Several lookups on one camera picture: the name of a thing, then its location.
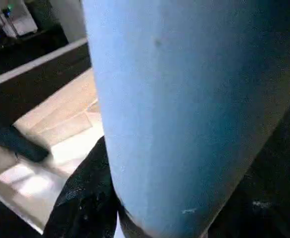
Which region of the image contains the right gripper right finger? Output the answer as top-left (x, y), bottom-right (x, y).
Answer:
top-left (207, 114), bottom-right (290, 238)

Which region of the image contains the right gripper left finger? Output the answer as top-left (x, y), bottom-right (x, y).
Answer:
top-left (43, 136), bottom-right (121, 238)

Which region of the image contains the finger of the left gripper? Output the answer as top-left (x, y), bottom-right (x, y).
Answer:
top-left (0, 121), bottom-right (51, 163)

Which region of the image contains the white compartment tray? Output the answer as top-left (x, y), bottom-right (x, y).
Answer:
top-left (0, 67), bottom-right (106, 234)

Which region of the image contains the white plastic table leg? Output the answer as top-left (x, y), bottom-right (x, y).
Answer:
top-left (80, 0), bottom-right (290, 238)

